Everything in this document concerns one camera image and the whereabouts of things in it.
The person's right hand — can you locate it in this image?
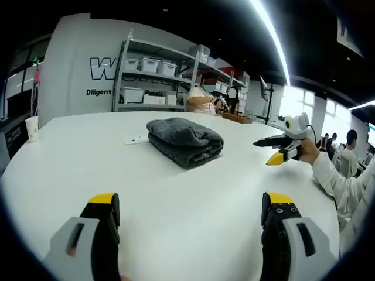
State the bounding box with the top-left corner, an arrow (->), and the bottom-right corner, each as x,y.
298,137 -> 320,163

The black cabinet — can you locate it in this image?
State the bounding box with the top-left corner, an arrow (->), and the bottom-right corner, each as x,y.
0,115 -> 29,167

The person's white clothing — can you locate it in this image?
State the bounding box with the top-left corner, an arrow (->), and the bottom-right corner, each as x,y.
338,159 -> 375,260

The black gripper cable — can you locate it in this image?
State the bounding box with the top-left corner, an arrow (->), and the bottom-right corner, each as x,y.
306,125 -> 320,146

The white paper cup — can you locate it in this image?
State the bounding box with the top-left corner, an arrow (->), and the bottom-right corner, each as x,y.
25,115 -> 40,143

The grey towel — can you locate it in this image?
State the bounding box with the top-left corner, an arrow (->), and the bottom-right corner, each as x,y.
146,117 -> 224,170

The grey metal shelving unit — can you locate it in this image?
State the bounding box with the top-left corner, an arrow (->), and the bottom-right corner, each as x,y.
110,28 -> 251,114

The group of white storage boxes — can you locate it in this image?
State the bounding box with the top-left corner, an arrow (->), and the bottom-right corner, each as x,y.
119,44 -> 247,105

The ceiling light strip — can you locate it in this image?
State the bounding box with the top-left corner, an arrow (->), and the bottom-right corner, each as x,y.
251,0 -> 291,86

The wooden tray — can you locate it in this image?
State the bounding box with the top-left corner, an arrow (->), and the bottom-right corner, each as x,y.
221,112 -> 254,125

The ceiling air vent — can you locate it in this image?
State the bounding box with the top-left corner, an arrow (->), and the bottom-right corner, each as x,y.
336,16 -> 366,58

